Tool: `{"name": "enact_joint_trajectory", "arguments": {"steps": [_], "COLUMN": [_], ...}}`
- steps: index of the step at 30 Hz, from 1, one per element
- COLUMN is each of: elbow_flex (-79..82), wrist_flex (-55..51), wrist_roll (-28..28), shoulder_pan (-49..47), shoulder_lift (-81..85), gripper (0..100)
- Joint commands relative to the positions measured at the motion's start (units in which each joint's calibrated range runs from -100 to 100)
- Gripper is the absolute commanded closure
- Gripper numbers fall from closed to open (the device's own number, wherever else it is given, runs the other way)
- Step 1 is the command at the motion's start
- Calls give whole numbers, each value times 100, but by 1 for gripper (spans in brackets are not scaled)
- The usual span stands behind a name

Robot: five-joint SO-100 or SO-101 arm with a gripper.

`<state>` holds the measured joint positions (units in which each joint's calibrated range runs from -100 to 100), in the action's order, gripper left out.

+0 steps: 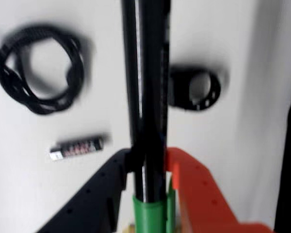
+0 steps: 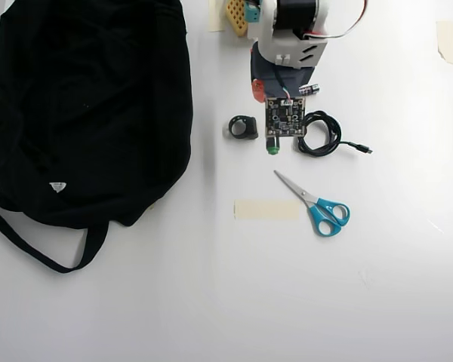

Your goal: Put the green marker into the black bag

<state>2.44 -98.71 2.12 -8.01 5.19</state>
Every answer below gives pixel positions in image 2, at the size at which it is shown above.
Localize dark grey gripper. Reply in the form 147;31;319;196
248;48;319;105

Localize green marker pen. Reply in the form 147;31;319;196
264;136;282;157

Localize black fabric bag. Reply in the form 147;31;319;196
0;0;195;275

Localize yellow perforated base part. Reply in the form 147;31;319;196
225;0;248;38

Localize wide beige masking tape strip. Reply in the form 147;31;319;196
233;199;300;222

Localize camera circuit board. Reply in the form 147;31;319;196
264;95;307;139

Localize black plastic ring clip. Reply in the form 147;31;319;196
227;115;259;141

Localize black braided usb cable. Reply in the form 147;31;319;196
296;110;374;158

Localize white red servo wire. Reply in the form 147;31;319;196
303;0;370;41

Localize blue handled scissors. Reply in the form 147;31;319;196
273;170;351;238

